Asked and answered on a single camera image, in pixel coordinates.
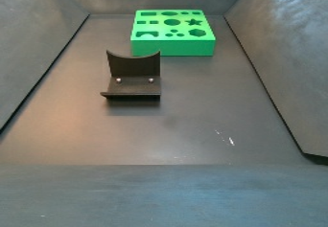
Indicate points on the green shape sorter block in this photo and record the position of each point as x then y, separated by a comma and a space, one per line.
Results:
174, 32

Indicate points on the black curved holder stand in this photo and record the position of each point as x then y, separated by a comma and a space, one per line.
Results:
134, 76

